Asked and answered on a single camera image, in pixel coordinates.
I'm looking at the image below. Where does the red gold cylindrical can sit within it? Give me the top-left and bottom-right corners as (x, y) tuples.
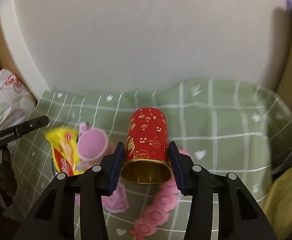
(121, 107), (172, 184)

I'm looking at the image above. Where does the yellow snack wrapper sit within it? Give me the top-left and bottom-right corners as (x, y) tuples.
(45, 127), (83, 176)

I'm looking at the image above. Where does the operator left hand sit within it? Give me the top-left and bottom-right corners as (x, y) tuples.
(0, 147), (18, 209)

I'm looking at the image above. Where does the pink yogurt cup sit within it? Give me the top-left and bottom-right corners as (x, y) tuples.
(77, 128), (110, 161)

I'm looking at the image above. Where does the white plastic bag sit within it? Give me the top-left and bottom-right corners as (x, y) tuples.
(0, 69), (36, 150)

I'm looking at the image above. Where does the green grid pillow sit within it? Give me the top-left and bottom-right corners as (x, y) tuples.
(12, 79), (292, 239)

